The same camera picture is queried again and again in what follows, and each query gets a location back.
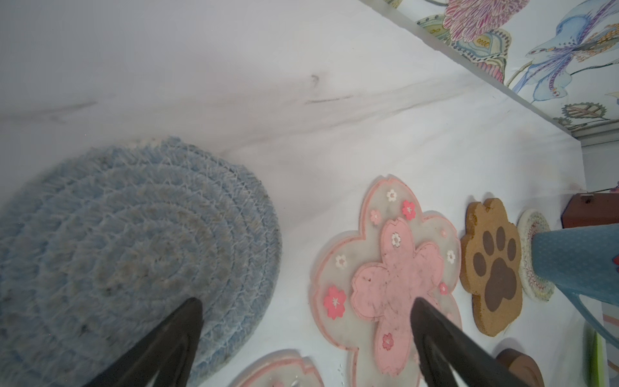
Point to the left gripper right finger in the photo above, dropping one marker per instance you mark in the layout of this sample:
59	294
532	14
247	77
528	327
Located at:
444	350

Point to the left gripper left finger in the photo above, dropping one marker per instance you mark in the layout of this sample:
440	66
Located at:
164	357

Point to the brown wooden round coaster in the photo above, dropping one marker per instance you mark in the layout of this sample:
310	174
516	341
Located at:
522	366

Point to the brown paw coaster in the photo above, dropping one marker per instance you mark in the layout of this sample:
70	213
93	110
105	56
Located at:
491	253

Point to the pink flower coaster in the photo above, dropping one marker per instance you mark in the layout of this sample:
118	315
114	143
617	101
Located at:
281	368
366	283

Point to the grey woven coaster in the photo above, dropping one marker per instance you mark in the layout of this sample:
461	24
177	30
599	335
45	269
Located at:
98	250

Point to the colourful embroidered coaster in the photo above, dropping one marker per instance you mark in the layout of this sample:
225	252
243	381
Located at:
530	224

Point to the teal blue mug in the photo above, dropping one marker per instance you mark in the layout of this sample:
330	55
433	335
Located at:
581	261

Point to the red brown metronome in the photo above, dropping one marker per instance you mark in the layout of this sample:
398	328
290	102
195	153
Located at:
585	210

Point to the green spatula wooden handle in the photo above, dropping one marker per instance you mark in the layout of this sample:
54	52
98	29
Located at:
595	363

